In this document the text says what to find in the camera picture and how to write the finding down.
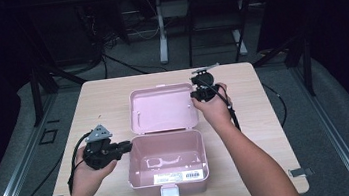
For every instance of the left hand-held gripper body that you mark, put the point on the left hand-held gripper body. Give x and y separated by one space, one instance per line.
97 154

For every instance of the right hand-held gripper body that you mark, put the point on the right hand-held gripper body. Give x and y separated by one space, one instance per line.
204 81

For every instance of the person's right hand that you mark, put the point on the person's right hand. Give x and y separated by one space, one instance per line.
216 111

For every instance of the person's left hand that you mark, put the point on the person's left hand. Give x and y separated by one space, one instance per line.
86 179

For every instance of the white desk with white legs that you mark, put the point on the white desk with white legs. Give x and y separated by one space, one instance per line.
163 45

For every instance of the black metal stand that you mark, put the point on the black metal stand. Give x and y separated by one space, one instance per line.
307 68
36 95

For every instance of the grey metal table bracket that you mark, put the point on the grey metal table bracket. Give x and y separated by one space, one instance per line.
301 172

